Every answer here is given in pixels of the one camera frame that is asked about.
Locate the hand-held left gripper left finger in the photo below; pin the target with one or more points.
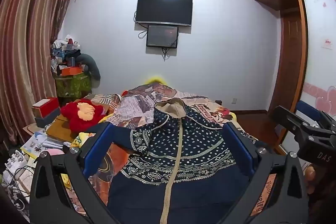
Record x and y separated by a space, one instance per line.
97 148

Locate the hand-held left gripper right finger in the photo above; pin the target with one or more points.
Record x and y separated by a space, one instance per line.
240 145

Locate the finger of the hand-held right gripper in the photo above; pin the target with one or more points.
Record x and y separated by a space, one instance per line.
309 108
287 116

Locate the navy patterned hooded jacket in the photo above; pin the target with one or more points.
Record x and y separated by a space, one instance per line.
197 140

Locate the person's right hand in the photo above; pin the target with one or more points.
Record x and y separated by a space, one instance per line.
311 176

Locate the red plush toy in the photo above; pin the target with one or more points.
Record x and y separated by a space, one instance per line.
81 113

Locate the brown wooden board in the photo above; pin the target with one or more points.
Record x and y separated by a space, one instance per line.
59 128

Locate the brown wooden door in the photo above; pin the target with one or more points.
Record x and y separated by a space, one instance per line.
287 61

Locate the wooden wardrobe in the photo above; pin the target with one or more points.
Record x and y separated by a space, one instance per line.
319 56

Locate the pile of books and papers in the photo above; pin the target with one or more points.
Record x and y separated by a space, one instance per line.
44 142

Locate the dark grey box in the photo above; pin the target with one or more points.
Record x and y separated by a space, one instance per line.
47 119

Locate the printed blanket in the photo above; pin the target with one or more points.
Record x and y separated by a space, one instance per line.
141 106

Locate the red box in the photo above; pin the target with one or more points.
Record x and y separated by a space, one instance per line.
46 106

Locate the green patterned box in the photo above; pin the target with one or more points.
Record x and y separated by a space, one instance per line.
72 85

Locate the orange box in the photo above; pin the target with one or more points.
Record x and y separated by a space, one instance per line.
71 71

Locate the grey bolster pillow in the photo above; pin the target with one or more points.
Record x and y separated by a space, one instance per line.
90 65

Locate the yellow plush toy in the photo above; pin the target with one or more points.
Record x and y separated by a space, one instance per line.
155 80

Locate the pile of clutter on box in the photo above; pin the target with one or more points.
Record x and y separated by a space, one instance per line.
65 52

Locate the striped brown curtain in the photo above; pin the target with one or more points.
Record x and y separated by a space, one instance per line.
29 37

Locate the white wall socket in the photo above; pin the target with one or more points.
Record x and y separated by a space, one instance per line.
234 100

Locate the small black wall monitor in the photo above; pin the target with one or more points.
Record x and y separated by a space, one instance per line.
162 36

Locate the black wall television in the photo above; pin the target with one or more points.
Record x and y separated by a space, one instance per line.
164 10

